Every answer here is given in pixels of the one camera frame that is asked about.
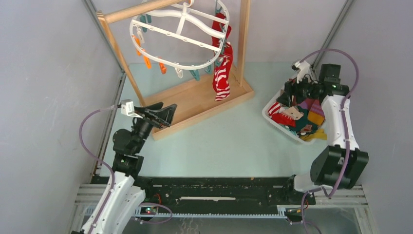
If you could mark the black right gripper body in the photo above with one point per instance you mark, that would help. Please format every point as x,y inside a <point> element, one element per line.
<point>302,91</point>

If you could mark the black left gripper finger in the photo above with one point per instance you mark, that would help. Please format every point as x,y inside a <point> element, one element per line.
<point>167,118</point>
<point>150,111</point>

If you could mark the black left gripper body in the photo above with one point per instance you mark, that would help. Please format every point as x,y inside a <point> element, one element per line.
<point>150,120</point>

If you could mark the red white striped sock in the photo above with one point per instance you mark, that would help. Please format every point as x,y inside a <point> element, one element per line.
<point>220,79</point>

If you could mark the red Santa sock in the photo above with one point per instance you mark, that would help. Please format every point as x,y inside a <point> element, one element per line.
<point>220,27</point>
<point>228,56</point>

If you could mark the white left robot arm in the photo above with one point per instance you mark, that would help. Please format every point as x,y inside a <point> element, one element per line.
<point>123,194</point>

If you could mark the pile of colourful socks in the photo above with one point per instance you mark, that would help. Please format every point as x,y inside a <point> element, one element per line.
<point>300,118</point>

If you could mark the wooden hanger stand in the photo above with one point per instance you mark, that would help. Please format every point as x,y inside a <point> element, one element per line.
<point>195,99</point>

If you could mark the white oval clip hanger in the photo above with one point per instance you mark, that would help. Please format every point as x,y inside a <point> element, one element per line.
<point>184,13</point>

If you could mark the white laundry basket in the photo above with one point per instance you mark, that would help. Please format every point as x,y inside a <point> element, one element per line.
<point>284,122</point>

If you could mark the orange clothespin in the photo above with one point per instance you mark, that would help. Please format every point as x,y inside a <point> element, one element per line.
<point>147,61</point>
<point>137,41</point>
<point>162,68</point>

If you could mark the teal clothespin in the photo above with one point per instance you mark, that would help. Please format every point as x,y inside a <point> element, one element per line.
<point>195,73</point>
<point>218,9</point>
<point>142,19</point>
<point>210,69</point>

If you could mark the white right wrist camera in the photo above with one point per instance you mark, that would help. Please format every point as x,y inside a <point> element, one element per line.
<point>303,69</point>

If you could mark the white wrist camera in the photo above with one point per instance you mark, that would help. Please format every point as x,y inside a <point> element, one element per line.
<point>127,108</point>
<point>303,69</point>

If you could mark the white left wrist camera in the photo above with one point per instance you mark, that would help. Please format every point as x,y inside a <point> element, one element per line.
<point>127,108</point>

